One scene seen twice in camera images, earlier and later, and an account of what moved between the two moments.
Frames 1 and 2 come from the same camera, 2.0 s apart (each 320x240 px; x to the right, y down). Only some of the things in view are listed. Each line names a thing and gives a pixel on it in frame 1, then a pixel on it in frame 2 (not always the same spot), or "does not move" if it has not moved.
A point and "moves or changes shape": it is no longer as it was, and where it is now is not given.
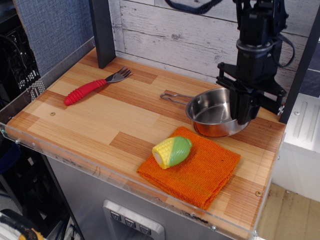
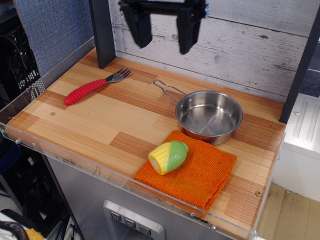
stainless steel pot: [209, 111] moves or changes shape
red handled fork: [76, 94] does not move
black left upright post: [102, 29] does not move
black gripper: [255, 71] to [137, 13]
